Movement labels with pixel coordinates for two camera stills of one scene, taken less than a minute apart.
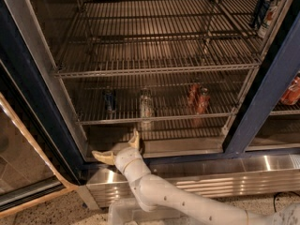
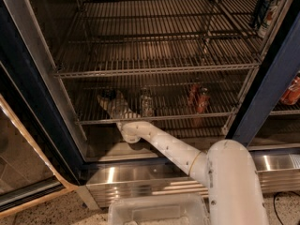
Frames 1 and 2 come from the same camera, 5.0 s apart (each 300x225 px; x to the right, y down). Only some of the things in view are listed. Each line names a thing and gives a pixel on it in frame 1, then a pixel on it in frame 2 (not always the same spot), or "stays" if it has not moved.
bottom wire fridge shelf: [155, 100] stays
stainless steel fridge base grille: [236, 176] stays
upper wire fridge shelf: [154, 20] stays
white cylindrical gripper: [127, 158] -> [118, 104]
